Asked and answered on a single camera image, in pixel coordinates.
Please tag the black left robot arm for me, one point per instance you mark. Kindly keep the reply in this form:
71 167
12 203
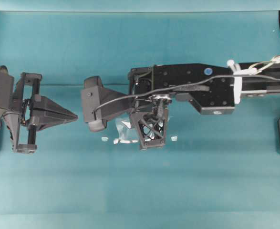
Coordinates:
7 87

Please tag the white cable tie clip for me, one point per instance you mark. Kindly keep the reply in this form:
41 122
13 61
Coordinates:
237 85

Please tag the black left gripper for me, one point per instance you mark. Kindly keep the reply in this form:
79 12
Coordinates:
36 123

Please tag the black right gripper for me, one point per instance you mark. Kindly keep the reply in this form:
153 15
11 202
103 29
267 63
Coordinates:
101 105

